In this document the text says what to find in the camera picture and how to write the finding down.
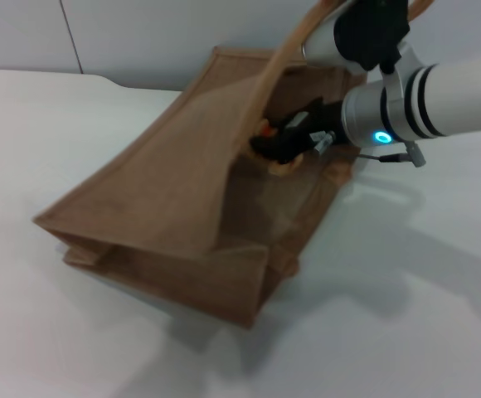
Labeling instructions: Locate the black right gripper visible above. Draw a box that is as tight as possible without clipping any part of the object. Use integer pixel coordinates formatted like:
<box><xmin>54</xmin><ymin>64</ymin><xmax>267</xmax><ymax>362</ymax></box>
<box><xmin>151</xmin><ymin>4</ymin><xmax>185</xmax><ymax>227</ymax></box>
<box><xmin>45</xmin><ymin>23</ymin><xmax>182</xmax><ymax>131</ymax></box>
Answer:
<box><xmin>250</xmin><ymin>98</ymin><xmax>346</xmax><ymax>164</ymax></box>

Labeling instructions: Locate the orange striped bread loaf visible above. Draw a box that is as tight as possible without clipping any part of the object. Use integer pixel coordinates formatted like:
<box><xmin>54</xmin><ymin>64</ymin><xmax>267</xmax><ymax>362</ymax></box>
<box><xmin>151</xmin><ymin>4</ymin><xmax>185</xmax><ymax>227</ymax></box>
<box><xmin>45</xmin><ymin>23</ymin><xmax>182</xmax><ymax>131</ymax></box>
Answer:
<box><xmin>246</xmin><ymin>118</ymin><xmax>306</xmax><ymax>177</ymax></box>

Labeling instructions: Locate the brown jute handbag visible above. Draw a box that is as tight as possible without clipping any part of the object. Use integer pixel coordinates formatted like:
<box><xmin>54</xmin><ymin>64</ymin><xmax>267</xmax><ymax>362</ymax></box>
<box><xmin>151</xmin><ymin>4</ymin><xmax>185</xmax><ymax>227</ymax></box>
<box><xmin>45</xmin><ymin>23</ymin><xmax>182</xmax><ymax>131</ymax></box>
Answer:
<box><xmin>32</xmin><ymin>0</ymin><xmax>435</xmax><ymax>331</ymax></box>

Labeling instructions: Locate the right wrist camera housing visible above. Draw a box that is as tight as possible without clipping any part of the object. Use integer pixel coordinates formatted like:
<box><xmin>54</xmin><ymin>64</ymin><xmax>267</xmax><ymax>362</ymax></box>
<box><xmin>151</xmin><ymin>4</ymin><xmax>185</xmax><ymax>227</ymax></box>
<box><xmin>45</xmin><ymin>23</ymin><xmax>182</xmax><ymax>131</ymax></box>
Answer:
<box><xmin>300</xmin><ymin>0</ymin><xmax>412</xmax><ymax>74</ymax></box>

